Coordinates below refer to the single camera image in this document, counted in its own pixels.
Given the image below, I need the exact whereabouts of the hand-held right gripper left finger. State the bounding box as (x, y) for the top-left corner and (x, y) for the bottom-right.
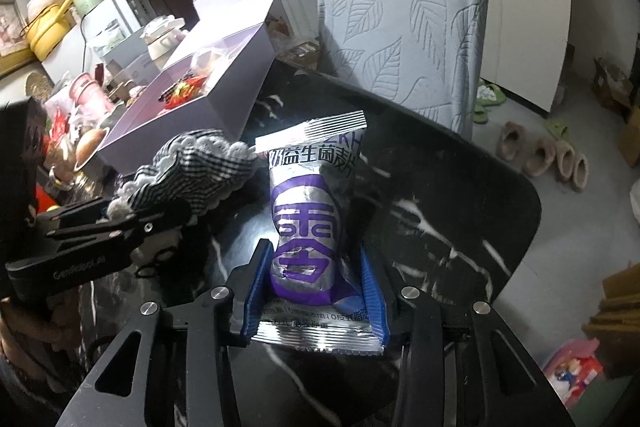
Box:
(55, 237), (276, 427)

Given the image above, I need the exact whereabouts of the green slipper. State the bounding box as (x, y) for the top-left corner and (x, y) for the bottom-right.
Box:
(472, 79), (507, 126)
(542, 117), (569, 141)

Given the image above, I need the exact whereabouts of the beige plush toy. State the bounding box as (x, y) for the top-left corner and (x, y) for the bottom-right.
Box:
(132, 227), (184, 279)

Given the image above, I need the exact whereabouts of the yellow pot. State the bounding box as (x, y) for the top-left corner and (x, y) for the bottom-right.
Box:
(24, 0), (77, 61)

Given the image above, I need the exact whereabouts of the stack of flat cardboard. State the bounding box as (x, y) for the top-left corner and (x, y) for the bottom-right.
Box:
(581, 262), (640, 359)

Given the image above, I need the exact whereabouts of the purple silver snack packet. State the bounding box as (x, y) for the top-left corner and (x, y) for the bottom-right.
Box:
(249, 109), (387, 356)

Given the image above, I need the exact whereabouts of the white ceramic jar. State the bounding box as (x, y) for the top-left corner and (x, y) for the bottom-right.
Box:
(144, 17), (189, 64)

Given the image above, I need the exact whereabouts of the pink cup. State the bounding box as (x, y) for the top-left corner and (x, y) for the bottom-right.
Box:
(66, 74), (114, 116)

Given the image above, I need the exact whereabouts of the white fridge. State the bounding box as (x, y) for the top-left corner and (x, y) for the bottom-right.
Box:
(40, 0), (144, 84)

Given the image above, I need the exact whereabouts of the white cabinet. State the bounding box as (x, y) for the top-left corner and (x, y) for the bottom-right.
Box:
(479, 0), (574, 116)

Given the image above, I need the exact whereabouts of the beige fuzzy slipper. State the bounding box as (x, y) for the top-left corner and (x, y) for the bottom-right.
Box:
(552, 139), (577, 184)
(570, 152), (592, 194)
(522, 138), (559, 178)
(495, 122), (532, 161)

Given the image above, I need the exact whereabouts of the woven fan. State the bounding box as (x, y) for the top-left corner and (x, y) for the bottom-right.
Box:
(25, 74), (57, 101)

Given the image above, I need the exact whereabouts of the checkered fabric headband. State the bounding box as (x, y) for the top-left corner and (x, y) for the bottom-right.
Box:
(106, 129), (259, 219)

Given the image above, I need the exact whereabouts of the chair with grey leaf cover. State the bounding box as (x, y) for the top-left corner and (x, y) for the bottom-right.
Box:
(304, 0), (499, 141)

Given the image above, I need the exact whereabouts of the person's left hand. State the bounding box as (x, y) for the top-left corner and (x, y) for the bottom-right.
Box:
(0, 292), (85, 360)

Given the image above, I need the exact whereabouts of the white carton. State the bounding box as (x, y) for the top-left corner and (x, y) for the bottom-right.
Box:
(101, 29), (157, 84)

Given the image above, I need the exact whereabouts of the steel bowl with brown egg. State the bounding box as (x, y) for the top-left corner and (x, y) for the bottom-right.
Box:
(71, 127), (109, 171)

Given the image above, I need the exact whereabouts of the lavender gift box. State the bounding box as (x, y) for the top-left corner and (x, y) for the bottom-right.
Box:
(94, 0), (284, 174)

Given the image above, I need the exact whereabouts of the framed picture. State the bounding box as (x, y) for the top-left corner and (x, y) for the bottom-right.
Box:
(0, 0), (37, 80)

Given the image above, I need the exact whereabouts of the person's left forearm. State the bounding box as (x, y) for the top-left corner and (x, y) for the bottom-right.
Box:
(0, 347), (96, 427)

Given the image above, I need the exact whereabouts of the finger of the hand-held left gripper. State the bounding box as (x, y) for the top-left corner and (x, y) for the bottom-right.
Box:
(45, 199), (195, 259)
(34, 199), (120, 229)

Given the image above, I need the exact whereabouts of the pink red packet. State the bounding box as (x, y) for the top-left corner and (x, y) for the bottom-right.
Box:
(541, 338), (607, 409)

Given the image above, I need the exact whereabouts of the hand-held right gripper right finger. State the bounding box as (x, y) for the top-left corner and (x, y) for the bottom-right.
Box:
(358, 244), (576, 427)

